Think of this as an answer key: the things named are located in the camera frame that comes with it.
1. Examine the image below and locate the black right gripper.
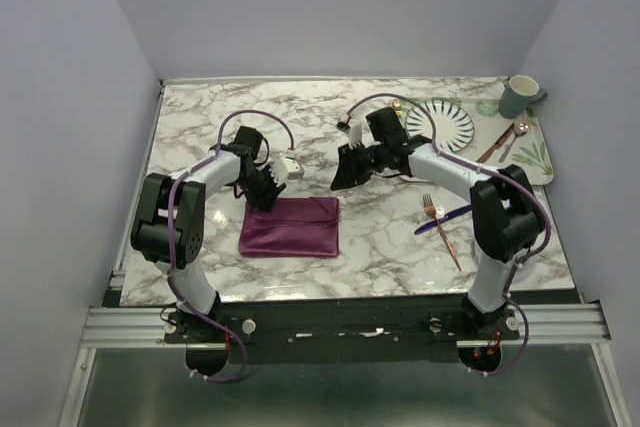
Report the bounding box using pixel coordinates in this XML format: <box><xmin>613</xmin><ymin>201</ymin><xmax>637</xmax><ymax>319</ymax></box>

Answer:
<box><xmin>329</xmin><ymin>141</ymin><xmax>387</xmax><ymax>191</ymax></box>

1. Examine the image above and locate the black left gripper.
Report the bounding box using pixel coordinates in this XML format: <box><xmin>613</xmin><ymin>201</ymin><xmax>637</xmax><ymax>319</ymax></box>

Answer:
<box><xmin>235</xmin><ymin>164</ymin><xmax>286</xmax><ymax>213</ymax></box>

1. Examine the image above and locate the purple satin napkin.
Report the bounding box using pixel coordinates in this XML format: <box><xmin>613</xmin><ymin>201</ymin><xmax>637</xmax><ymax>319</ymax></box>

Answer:
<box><xmin>238</xmin><ymin>197</ymin><xmax>340</xmax><ymax>258</ymax></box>

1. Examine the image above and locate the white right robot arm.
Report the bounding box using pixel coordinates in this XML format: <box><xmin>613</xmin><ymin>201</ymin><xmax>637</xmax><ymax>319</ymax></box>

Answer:
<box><xmin>331</xmin><ymin>107</ymin><xmax>549</xmax><ymax>339</ymax></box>

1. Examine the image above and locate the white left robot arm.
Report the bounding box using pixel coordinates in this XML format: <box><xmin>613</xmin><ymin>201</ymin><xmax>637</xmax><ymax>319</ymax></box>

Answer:
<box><xmin>130</xmin><ymin>126</ymin><xmax>302</xmax><ymax>342</ymax></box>

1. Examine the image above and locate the rose gold fork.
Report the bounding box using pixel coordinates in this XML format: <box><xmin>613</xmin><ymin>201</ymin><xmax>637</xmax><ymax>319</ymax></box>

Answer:
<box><xmin>422</xmin><ymin>194</ymin><xmax>462</xmax><ymax>271</ymax></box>

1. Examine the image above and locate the striped white blue plate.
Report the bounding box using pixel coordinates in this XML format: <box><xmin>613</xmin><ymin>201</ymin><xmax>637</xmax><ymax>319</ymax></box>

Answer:
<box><xmin>405</xmin><ymin>99</ymin><xmax>475</xmax><ymax>152</ymax></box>

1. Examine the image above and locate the leaf pattern serving tray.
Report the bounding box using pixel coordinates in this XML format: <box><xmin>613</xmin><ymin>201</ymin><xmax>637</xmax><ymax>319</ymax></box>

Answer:
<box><xmin>399</xmin><ymin>97</ymin><xmax>554</xmax><ymax>186</ymax></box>

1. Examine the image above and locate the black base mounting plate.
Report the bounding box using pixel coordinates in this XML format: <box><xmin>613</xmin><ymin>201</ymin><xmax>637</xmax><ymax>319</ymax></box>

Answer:
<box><xmin>164</xmin><ymin>294</ymin><xmax>520</xmax><ymax>365</ymax></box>

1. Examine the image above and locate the silver spoon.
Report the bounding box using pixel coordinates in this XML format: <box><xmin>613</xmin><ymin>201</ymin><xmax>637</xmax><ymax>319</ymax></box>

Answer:
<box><xmin>499</xmin><ymin>121</ymin><xmax>529</xmax><ymax>163</ymax></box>

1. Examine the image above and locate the grey green mug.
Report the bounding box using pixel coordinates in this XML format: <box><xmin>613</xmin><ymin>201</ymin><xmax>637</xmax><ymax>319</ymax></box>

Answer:
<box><xmin>498</xmin><ymin>75</ymin><xmax>548</xmax><ymax>119</ymax></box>

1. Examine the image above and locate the white saucer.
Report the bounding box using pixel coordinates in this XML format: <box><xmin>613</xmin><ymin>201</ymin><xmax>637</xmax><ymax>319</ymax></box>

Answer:
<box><xmin>514</xmin><ymin>255</ymin><xmax>537</xmax><ymax>284</ymax></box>

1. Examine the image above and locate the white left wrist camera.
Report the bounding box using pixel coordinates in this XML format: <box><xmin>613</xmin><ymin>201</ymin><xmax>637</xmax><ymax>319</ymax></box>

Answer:
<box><xmin>271</xmin><ymin>157</ymin><xmax>304</xmax><ymax>184</ymax></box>

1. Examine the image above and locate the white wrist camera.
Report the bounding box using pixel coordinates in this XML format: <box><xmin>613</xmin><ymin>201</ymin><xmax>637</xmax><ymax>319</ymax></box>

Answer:
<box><xmin>348</xmin><ymin>123</ymin><xmax>362</xmax><ymax>148</ymax></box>
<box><xmin>271</xmin><ymin>157</ymin><xmax>304</xmax><ymax>184</ymax></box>

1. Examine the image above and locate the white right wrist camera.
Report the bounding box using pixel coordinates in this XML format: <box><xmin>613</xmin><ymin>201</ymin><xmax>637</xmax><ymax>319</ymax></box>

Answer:
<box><xmin>348</xmin><ymin>123</ymin><xmax>362</xmax><ymax>148</ymax></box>

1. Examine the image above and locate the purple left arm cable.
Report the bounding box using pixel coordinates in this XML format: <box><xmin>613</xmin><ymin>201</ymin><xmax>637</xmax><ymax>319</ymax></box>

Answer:
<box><xmin>164</xmin><ymin>110</ymin><xmax>297</xmax><ymax>384</ymax></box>

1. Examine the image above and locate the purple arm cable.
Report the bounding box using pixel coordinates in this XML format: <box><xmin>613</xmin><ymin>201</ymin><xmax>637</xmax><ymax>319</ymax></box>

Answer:
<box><xmin>337</xmin><ymin>92</ymin><xmax>551</xmax><ymax>377</ymax></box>
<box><xmin>164</xmin><ymin>110</ymin><xmax>297</xmax><ymax>384</ymax></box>

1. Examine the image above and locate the purple handled knife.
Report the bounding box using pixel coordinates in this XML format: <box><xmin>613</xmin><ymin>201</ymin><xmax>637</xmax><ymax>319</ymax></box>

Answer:
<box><xmin>414</xmin><ymin>205</ymin><xmax>471</xmax><ymax>235</ymax></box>

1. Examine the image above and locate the brown handled knife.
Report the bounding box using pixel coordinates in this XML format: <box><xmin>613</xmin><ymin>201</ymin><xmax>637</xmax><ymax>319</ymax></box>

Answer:
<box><xmin>477</xmin><ymin>123</ymin><xmax>514</xmax><ymax>163</ymax></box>

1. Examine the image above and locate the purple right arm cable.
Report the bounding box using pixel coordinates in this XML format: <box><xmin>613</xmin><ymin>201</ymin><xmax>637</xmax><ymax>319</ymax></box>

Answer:
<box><xmin>337</xmin><ymin>92</ymin><xmax>551</xmax><ymax>377</ymax></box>

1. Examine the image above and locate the aluminium frame rail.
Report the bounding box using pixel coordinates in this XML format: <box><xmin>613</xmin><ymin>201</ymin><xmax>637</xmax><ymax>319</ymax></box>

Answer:
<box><xmin>81</xmin><ymin>301</ymin><xmax>611</xmax><ymax>349</ymax></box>

